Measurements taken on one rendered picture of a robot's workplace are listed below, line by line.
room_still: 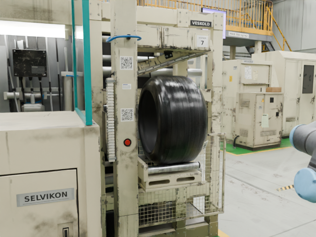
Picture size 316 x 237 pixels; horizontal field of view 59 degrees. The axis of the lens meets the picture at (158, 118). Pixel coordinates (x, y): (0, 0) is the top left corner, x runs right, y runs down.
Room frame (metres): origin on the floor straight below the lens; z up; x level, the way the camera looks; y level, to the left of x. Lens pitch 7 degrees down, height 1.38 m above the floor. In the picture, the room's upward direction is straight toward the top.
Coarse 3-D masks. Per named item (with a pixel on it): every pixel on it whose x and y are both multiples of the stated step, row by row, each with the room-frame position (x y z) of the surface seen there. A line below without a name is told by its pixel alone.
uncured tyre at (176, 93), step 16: (160, 80) 1.60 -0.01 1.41; (176, 80) 1.62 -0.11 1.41; (192, 80) 1.67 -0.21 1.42; (144, 96) 1.82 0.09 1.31; (160, 96) 1.52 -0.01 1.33; (176, 96) 1.51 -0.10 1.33; (192, 96) 1.54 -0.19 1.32; (144, 112) 1.96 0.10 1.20; (160, 112) 1.49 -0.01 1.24; (176, 112) 1.47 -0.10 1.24; (192, 112) 1.50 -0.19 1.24; (144, 128) 1.94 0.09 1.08; (160, 128) 1.49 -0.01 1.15; (176, 128) 1.46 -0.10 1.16; (192, 128) 1.49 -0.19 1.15; (144, 144) 1.79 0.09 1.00; (160, 144) 1.50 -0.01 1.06; (176, 144) 1.48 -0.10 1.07; (192, 144) 1.52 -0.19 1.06; (160, 160) 1.56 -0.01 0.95; (176, 160) 1.57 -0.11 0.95; (192, 160) 1.65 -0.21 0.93
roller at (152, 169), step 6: (186, 162) 1.64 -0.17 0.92; (192, 162) 1.64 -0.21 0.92; (198, 162) 1.65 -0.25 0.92; (150, 168) 1.54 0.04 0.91; (156, 168) 1.55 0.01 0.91; (162, 168) 1.56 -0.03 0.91; (168, 168) 1.57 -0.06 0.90; (174, 168) 1.58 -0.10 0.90; (180, 168) 1.60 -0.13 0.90; (186, 168) 1.61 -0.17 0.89; (192, 168) 1.63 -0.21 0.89; (198, 168) 1.65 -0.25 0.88
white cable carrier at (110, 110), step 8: (112, 88) 1.55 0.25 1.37; (112, 96) 1.55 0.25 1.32; (112, 104) 1.55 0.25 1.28; (112, 112) 1.55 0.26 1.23; (112, 120) 1.55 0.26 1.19; (112, 128) 1.59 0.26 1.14; (112, 136) 1.55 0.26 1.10; (112, 144) 1.55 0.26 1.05; (112, 152) 1.55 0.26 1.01; (112, 160) 1.55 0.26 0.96
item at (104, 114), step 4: (104, 112) 1.94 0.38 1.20; (104, 116) 1.94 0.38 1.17; (104, 120) 1.94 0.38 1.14; (104, 124) 1.95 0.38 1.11; (104, 128) 1.95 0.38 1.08; (104, 132) 1.95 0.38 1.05; (104, 136) 1.96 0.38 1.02; (104, 140) 1.96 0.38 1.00; (104, 144) 1.97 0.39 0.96; (104, 148) 1.97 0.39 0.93
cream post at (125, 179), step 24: (120, 0) 1.56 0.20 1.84; (120, 24) 1.56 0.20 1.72; (120, 48) 1.56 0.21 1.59; (120, 72) 1.56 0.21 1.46; (120, 96) 1.56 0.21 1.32; (120, 120) 1.56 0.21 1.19; (120, 144) 1.55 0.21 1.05; (120, 168) 1.55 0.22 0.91; (120, 192) 1.55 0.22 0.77; (120, 216) 1.55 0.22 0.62
